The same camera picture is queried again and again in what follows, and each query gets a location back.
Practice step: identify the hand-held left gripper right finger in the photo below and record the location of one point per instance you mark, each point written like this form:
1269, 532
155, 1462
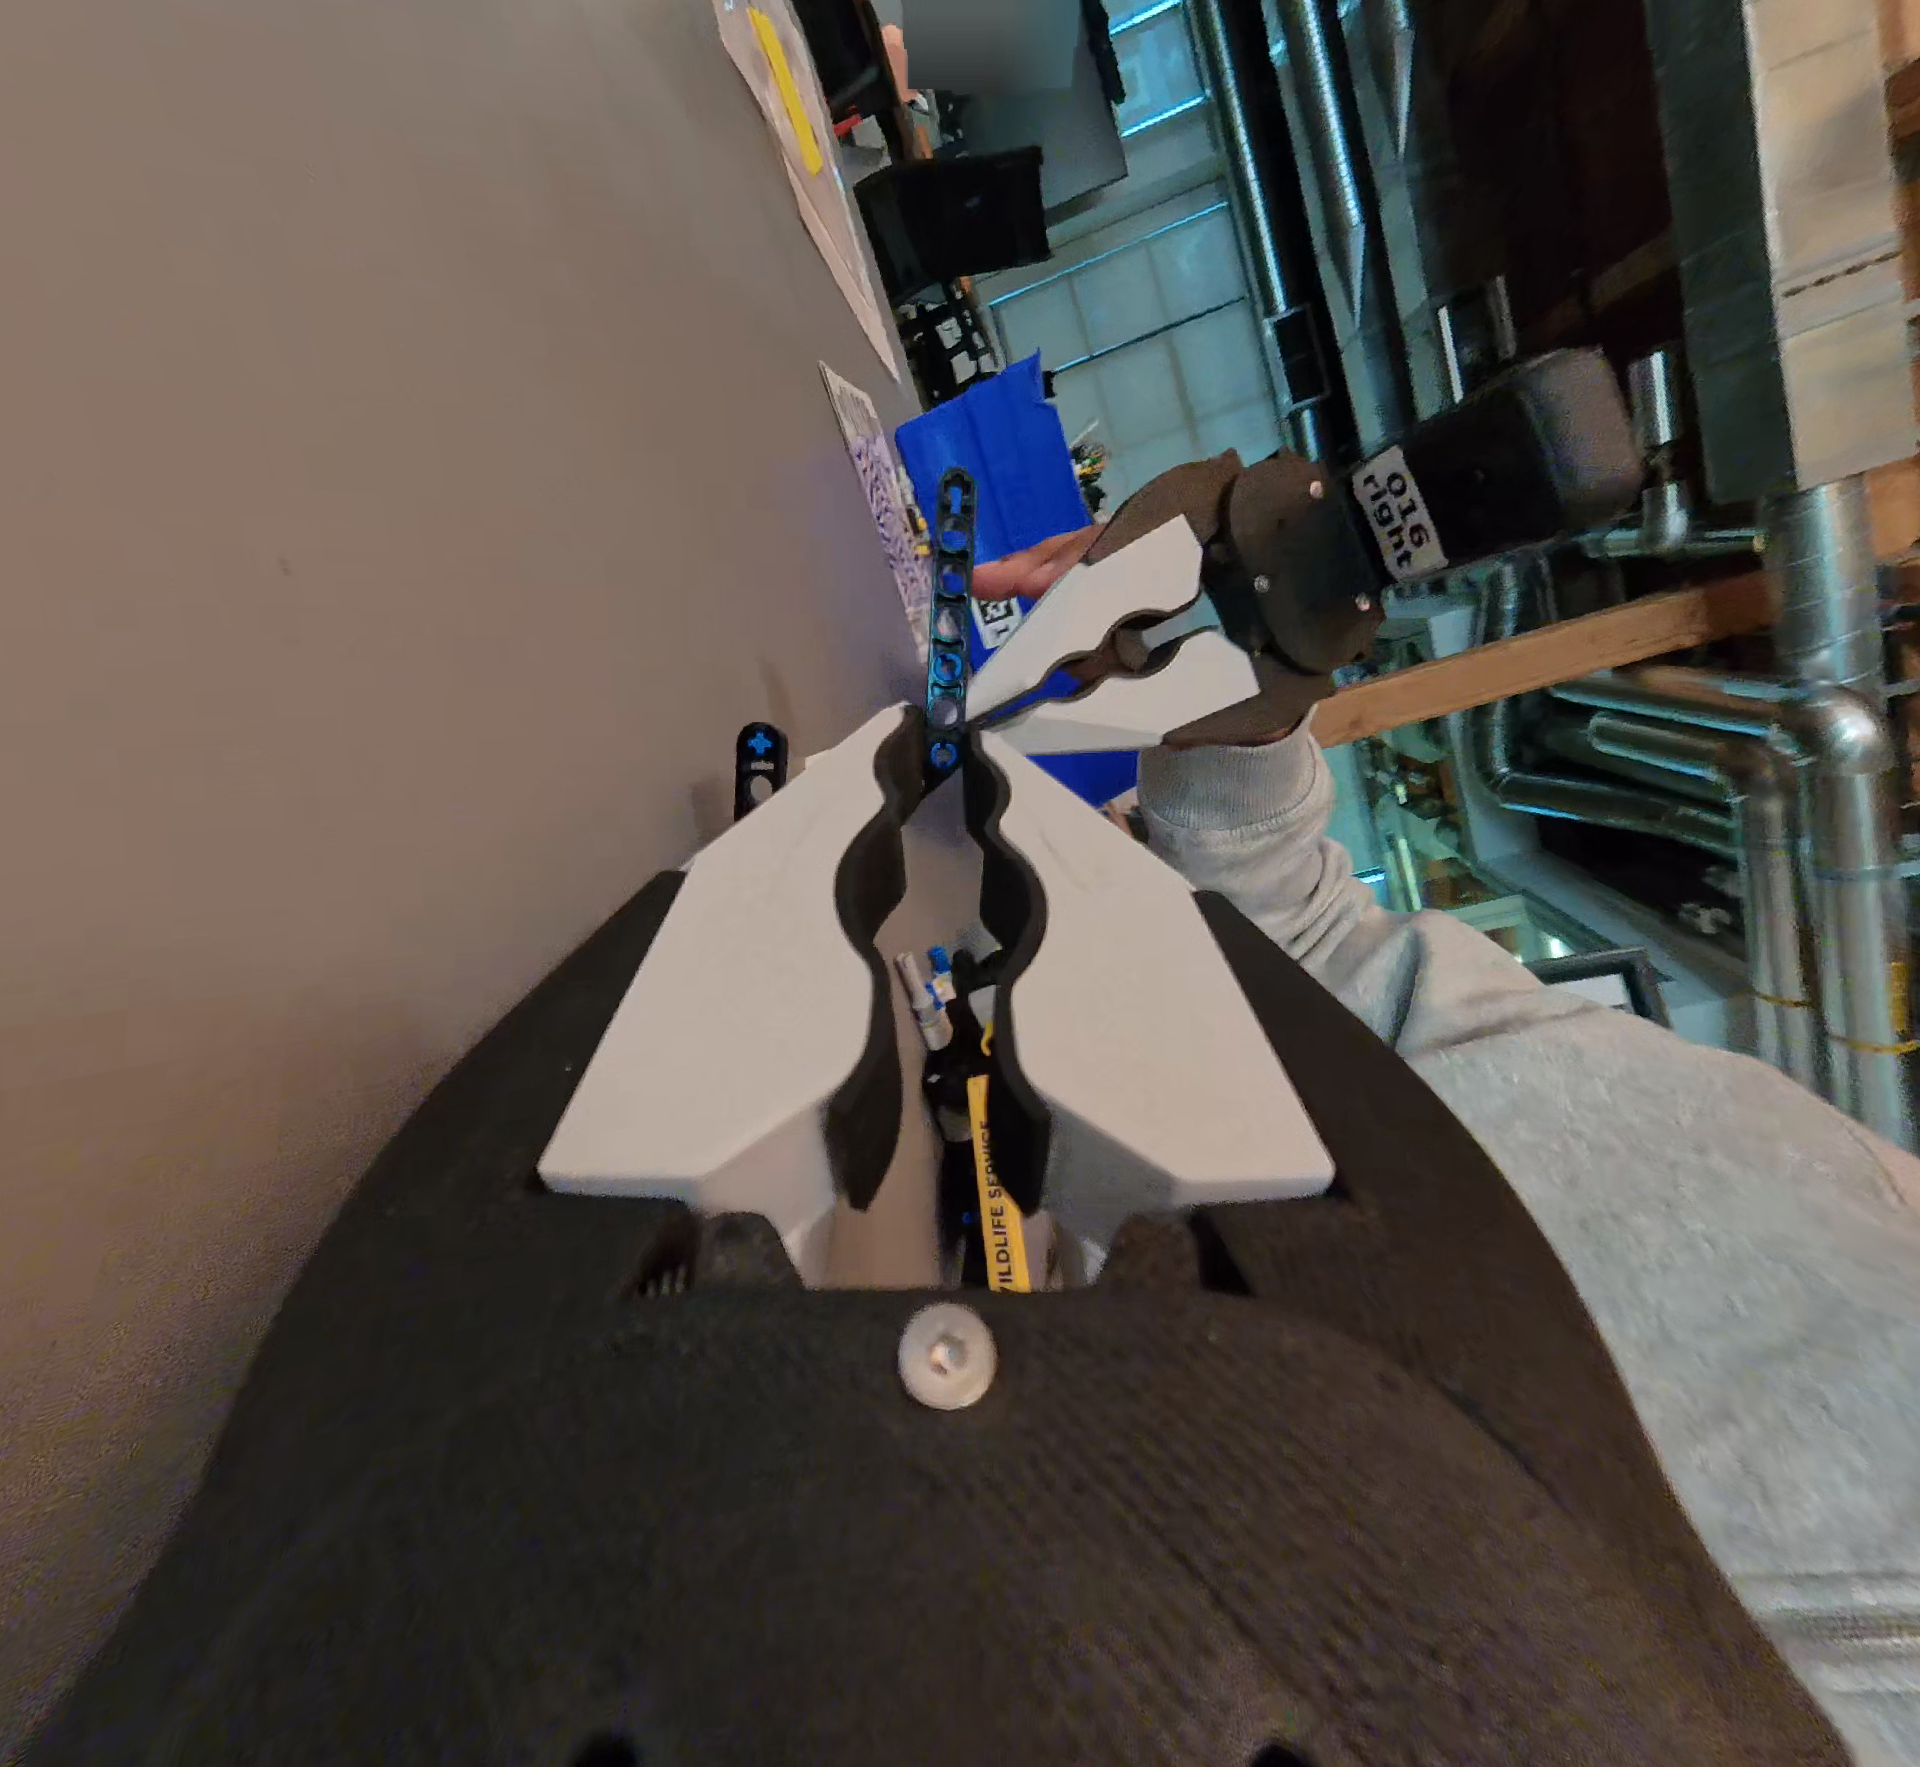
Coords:
1168, 1047

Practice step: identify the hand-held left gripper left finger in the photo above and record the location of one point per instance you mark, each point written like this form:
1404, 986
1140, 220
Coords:
705, 1047

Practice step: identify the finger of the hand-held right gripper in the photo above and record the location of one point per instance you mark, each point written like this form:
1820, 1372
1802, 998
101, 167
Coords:
1110, 597
1154, 703

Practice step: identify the long black lego beam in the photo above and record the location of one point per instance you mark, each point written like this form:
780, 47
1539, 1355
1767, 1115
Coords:
946, 597

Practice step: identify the person's right forearm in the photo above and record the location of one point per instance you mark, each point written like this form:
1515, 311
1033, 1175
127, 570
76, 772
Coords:
1274, 868

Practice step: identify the partly built lego model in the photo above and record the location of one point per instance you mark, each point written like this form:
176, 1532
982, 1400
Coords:
997, 1197

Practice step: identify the short black lego beam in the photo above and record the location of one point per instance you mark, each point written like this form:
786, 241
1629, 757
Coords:
759, 762

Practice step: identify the person's right hand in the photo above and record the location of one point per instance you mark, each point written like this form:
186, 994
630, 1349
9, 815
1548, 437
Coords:
1028, 574

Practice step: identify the large blue storage bin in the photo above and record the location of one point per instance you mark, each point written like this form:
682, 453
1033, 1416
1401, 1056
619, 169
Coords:
990, 447

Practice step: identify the patterned sticker sheet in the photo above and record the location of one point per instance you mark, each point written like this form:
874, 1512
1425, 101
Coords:
878, 508

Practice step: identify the wooden ceiling beam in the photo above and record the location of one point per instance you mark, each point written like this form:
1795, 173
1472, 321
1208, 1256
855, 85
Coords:
1573, 636

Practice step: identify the black monitor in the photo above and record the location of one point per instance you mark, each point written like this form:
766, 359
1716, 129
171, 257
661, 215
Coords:
959, 222

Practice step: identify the framed white sign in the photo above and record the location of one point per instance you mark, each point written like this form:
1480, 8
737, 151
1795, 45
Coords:
1605, 979

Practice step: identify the silver ventilation ducts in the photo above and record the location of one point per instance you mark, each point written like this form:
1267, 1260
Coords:
1800, 747

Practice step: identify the white instruction sheet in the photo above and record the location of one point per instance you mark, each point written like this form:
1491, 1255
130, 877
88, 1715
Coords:
794, 146

